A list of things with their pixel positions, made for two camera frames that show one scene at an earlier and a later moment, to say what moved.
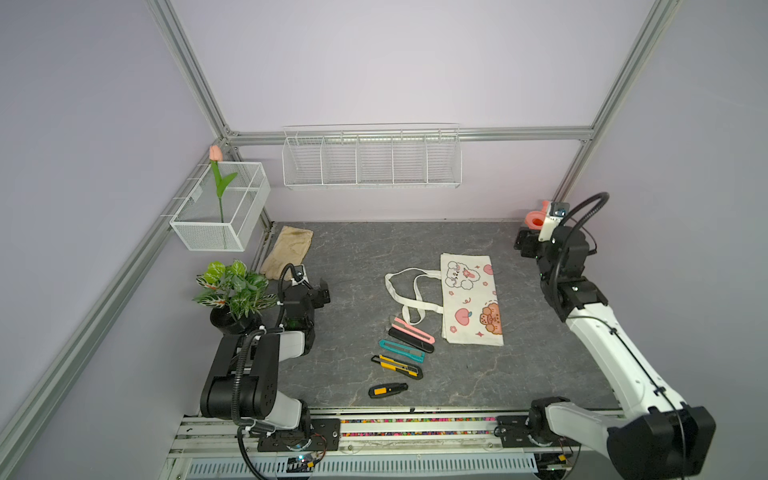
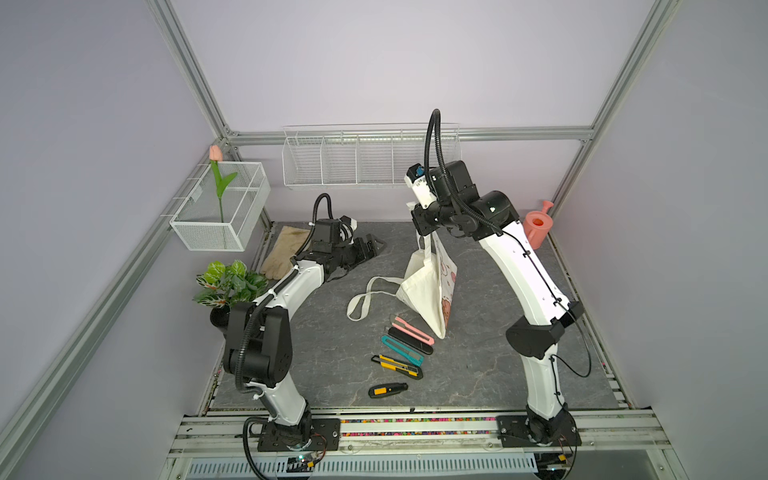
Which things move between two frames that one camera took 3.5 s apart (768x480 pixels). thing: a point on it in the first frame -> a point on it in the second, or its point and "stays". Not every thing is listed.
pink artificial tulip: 216,156 stays
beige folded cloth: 291,247 stays
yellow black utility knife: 413,372 stays
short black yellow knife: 387,389 stays
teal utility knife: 406,351 stays
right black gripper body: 534,247 -> 430,218
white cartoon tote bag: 464,291 -> 426,288
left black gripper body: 318,298 -> 351,255
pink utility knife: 404,326 stays
